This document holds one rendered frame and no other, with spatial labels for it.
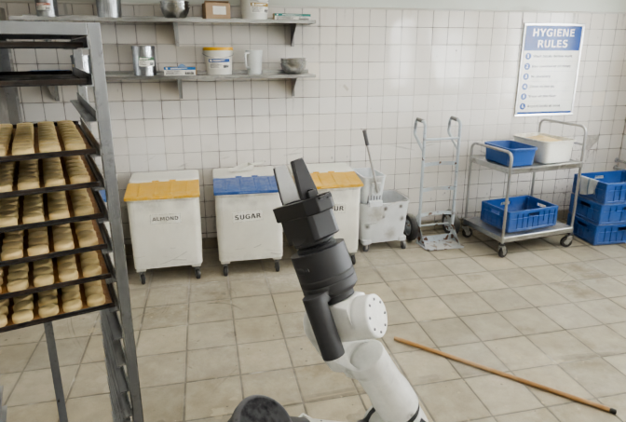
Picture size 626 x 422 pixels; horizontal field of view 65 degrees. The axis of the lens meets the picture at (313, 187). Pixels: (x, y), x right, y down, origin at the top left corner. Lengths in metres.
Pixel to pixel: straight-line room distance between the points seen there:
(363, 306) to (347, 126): 3.85
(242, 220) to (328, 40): 1.73
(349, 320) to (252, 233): 3.20
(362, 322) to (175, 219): 3.19
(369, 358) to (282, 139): 3.69
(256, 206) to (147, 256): 0.91
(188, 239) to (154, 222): 0.29
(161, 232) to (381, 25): 2.56
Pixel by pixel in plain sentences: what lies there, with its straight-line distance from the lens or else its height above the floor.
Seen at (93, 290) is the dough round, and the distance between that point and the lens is 1.64.
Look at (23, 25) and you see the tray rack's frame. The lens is 1.37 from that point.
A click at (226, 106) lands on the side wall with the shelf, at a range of 4.33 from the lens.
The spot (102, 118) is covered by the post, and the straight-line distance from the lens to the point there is 1.38.
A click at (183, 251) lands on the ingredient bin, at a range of 3.95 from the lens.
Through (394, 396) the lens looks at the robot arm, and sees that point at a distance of 0.87.
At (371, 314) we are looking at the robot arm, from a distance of 0.75.
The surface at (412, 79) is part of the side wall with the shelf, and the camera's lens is 4.70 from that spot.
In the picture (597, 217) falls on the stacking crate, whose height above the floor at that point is 0.28.
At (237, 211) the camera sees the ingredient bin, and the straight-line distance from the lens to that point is 3.84.
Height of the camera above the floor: 1.75
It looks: 16 degrees down
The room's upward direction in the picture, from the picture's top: straight up
